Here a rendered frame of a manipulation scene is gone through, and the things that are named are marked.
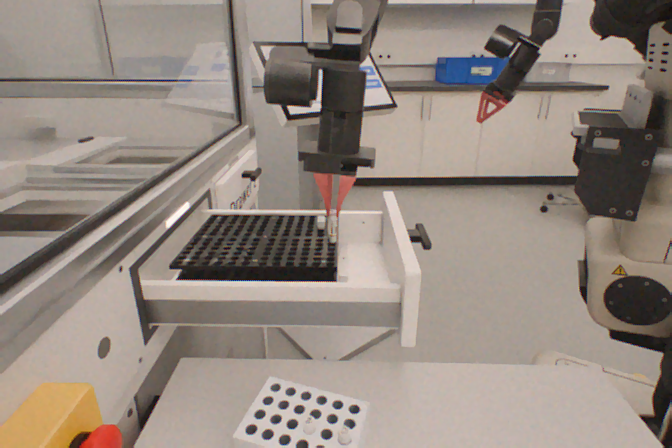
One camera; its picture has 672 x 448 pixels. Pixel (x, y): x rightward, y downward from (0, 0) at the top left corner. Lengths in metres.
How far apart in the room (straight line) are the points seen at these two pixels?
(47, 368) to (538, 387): 0.54
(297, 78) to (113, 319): 0.34
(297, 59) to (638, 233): 0.67
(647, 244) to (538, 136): 3.12
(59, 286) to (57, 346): 0.05
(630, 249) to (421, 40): 3.52
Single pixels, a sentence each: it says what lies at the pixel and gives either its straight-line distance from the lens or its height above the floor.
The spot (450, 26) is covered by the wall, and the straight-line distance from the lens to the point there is 4.29.
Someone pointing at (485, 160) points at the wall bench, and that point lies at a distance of 3.83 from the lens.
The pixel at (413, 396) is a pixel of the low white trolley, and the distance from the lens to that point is 0.56.
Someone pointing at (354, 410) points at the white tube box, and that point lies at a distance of 0.50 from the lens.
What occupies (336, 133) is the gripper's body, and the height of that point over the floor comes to 1.07.
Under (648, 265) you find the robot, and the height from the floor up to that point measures 0.80.
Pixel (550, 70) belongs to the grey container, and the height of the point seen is 1.01.
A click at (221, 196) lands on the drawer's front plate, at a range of 0.79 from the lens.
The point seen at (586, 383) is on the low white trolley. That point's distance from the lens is 0.66.
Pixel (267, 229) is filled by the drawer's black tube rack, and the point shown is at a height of 0.90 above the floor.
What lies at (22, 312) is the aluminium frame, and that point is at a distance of 0.40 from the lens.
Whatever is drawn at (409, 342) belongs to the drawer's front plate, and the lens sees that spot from 0.53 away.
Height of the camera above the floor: 1.16
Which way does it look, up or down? 21 degrees down
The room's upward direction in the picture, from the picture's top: straight up
